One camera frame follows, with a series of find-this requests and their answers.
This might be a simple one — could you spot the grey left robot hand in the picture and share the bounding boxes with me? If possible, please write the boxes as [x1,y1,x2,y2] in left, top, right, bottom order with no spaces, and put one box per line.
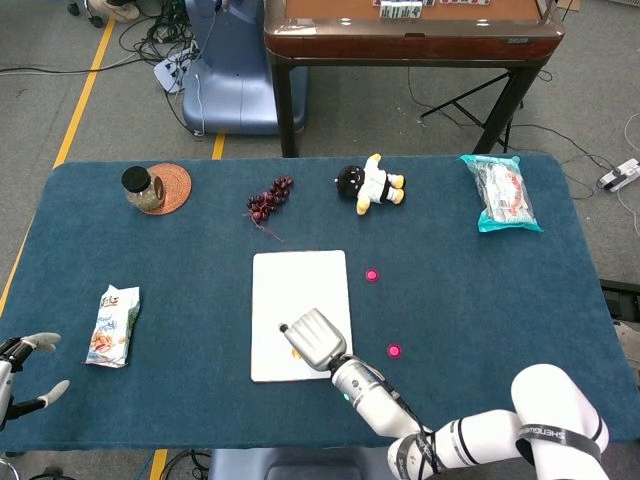
[0,332,71,431]

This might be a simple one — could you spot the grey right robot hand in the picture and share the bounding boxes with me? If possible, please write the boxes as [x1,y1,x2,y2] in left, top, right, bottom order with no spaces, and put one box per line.
[278,308,349,372]

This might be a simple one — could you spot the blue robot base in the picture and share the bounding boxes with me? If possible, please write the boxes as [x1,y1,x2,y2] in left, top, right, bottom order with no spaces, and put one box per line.
[181,0,309,136]

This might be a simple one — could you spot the white magnetic board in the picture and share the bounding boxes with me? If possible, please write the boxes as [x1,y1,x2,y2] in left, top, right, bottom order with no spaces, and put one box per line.
[250,249,355,384]

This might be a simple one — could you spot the white snack bag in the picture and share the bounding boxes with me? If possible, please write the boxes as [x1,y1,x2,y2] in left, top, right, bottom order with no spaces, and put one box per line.
[84,284,142,369]

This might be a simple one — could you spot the red grape bunch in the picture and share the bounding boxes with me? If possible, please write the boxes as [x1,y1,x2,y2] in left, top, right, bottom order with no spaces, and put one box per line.
[243,174,295,241]

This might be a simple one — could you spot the black headed plush doll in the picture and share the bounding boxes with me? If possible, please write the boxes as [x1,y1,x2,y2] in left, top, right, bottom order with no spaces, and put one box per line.
[335,153,407,216]

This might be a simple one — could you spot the orange woven coaster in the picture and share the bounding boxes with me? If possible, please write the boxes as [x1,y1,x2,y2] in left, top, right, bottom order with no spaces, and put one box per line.
[139,163,193,216]

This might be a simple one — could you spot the glass jar black lid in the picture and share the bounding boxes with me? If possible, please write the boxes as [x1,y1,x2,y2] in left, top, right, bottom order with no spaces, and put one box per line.
[121,165,166,211]

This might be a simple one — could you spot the teal clear snack bag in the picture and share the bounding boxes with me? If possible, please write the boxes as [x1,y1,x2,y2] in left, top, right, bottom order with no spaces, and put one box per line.
[458,154,544,234]

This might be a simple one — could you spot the white power strip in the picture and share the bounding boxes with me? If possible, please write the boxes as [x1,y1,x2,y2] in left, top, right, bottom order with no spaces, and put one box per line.
[597,158,640,193]
[153,47,199,94]

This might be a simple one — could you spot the brown mahjong table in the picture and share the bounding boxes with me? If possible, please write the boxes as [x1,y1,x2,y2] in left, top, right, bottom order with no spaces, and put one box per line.
[263,0,566,159]

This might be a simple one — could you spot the white face mahjong tile row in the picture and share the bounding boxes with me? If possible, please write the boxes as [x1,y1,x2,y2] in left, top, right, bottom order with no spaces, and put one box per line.
[372,0,491,20]

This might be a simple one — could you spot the black chrome stool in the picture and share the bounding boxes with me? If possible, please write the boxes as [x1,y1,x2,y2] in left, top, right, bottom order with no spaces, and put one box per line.
[67,0,107,29]

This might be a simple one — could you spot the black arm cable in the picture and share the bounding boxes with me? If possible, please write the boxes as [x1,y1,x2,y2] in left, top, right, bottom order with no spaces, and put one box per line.
[367,367,444,476]

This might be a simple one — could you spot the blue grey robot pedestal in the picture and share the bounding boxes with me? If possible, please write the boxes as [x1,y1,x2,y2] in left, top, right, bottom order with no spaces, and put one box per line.
[207,446,426,480]

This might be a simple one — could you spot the black lettered strap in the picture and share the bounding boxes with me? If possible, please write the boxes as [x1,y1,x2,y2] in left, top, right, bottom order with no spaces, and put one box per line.
[516,423,605,464]

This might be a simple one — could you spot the black floor cable tangle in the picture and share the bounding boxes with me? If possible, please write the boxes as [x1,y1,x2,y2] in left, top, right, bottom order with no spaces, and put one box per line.
[114,9,201,66]

